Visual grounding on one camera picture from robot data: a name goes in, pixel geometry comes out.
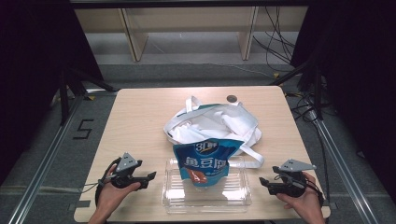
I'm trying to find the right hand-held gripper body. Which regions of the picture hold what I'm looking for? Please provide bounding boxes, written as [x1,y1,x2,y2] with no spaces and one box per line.
[268,159,318,198]

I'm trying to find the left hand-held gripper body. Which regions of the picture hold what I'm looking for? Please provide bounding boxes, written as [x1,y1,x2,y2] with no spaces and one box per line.
[110,151,150,190]

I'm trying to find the blue snack packet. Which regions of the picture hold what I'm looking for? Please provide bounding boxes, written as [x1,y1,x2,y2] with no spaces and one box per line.
[173,138,245,188]

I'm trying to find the clear plastic tray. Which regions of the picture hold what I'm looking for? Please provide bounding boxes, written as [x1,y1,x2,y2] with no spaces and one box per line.
[162,156,252,215]

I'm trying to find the white cloth tote bag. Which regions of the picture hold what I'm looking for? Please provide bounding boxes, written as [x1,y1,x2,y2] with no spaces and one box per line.
[163,95,265,170]

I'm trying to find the person's right hand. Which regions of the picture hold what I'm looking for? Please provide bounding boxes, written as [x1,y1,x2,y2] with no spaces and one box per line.
[276,172,322,217]

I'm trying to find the person's left hand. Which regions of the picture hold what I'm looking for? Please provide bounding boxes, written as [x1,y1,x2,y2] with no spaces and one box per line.
[92,163,142,217]

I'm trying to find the black tripod stand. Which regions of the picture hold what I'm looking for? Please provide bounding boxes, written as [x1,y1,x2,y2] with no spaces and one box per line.
[269,60,325,121]
[58,66,117,126]

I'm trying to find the dark curtain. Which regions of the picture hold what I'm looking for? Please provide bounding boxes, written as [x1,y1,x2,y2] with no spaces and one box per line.
[0,0,105,185]
[290,0,396,202]

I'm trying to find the light wooden bench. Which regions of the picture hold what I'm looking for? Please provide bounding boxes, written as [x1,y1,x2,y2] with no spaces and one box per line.
[74,6,309,63]

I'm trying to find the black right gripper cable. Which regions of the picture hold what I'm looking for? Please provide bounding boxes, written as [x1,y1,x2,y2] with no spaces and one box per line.
[303,174,325,207]

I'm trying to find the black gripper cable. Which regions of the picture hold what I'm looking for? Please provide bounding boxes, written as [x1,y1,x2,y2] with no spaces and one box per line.
[81,157,123,207]
[303,174,325,207]

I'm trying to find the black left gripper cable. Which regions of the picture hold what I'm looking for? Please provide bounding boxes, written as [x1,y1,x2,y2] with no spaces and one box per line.
[81,157,123,207]

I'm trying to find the metal floor rail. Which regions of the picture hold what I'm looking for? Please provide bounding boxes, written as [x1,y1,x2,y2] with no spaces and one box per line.
[7,89,120,224]
[306,108,380,224]

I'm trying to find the black floor cables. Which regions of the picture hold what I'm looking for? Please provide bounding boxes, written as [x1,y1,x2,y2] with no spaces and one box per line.
[251,6,297,75]

